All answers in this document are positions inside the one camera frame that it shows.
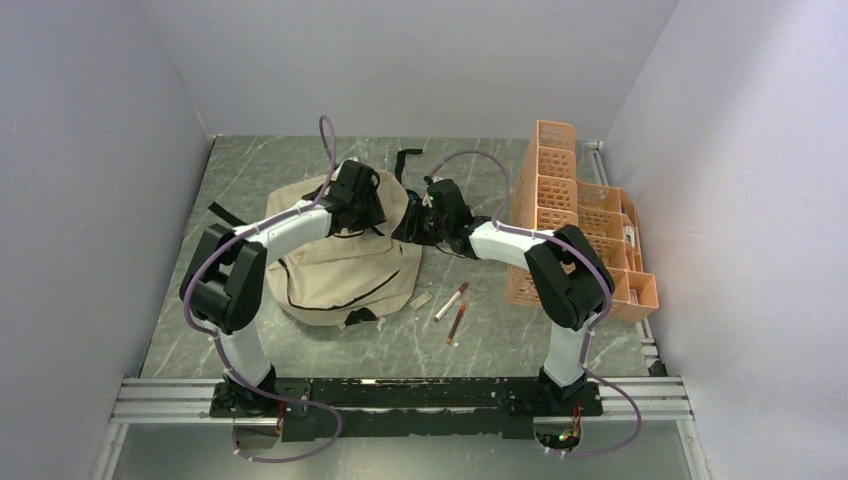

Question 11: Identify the small beige eraser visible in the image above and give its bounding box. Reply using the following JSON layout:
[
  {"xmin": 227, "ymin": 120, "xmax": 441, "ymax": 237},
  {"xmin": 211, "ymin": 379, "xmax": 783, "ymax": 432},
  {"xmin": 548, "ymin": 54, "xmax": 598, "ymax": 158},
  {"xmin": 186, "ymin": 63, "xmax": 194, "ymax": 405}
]
[{"xmin": 409, "ymin": 291, "xmax": 433, "ymax": 310}]

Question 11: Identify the red pen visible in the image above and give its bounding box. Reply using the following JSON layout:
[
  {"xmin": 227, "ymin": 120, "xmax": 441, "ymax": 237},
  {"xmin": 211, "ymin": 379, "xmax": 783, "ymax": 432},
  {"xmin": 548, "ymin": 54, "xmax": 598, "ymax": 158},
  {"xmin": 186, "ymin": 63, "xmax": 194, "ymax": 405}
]
[{"xmin": 445, "ymin": 300, "xmax": 468, "ymax": 345}]

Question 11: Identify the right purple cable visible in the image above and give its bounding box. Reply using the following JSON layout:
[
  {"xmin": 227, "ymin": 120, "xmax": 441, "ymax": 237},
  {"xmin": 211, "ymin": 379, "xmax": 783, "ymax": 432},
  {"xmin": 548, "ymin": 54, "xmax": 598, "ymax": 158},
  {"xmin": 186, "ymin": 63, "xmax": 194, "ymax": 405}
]
[{"xmin": 423, "ymin": 149, "xmax": 644, "ymax": 460}]

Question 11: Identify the purple cable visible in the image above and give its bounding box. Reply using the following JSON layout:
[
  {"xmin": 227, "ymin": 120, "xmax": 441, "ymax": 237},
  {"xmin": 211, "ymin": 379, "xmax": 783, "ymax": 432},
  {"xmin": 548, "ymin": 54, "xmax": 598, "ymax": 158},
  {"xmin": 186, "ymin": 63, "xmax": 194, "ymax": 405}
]
[
  {"xmin": 423, "ymin": 149, "xmax": 644, "ymax": 460},
  {"xmin": 182, "ymin": 115, "xmax": 344, "ymax": 464}
]

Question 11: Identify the beige canvas backpack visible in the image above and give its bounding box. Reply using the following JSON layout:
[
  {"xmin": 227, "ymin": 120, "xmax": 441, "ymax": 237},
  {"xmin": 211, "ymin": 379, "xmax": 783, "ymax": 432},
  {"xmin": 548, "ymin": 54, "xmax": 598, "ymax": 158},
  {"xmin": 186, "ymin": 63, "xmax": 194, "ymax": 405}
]
[{"xmin": 263, "ymin": 169, "xmax": 422, "ymax": 327}]

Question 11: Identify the orange plastic file organizer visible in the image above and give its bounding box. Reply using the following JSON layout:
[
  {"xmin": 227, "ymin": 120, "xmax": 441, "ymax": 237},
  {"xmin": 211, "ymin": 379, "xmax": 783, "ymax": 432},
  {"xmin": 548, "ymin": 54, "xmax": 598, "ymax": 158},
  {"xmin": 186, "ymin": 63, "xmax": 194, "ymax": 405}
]
[{"xmin": 510, "ymin": 120, "xmax": 659, "ymax": 322}]

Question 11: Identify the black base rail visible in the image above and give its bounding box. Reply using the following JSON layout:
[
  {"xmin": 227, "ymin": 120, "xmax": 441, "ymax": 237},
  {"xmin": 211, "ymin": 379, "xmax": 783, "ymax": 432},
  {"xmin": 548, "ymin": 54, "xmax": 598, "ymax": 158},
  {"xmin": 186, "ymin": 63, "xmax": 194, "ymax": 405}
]
[{"xmin": 208, "ymin": 377, "xmax": 603, "ymax": 442}]

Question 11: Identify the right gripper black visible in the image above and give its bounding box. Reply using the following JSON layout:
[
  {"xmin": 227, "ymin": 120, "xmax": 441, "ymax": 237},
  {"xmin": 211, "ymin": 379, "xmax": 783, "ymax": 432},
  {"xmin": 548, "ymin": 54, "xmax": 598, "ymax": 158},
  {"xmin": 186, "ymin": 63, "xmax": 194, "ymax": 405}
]
[{"xmin": 391, "ymin": 197, "xmax": 450, "ymax": 246}]

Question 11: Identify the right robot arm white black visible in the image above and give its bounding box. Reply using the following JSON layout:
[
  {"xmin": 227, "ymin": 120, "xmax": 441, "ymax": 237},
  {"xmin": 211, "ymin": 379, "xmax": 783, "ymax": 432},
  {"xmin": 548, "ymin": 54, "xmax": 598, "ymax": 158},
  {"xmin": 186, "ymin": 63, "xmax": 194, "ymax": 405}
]
[{"xmin": 393, "ymin": 180, "xmax": 615, "ymax": 414}]

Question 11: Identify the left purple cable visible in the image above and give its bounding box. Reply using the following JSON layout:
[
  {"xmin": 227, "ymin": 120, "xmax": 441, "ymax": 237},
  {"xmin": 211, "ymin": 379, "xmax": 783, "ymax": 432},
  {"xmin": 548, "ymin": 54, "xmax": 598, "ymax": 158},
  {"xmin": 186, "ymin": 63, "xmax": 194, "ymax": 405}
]
[{"xmin": 182, "ymin": 115, "xmax": 344, "ymax": 464}]

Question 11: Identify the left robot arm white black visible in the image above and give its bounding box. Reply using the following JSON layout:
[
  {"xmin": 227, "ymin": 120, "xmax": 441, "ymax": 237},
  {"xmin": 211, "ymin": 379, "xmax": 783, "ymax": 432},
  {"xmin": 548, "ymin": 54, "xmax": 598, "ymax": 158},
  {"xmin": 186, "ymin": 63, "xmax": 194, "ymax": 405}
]
[{"xmin": 180, "ymin": 161, "xmax": 386, "ymax": 416}]

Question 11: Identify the white red marker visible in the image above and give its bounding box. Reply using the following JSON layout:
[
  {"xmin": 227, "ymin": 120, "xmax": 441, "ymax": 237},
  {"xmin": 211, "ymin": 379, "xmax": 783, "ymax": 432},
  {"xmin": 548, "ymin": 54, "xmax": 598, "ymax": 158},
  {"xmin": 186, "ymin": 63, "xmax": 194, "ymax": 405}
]
[{"xmin": 433, "ymin": 282, "xmax": 469, "ymax": 322}]

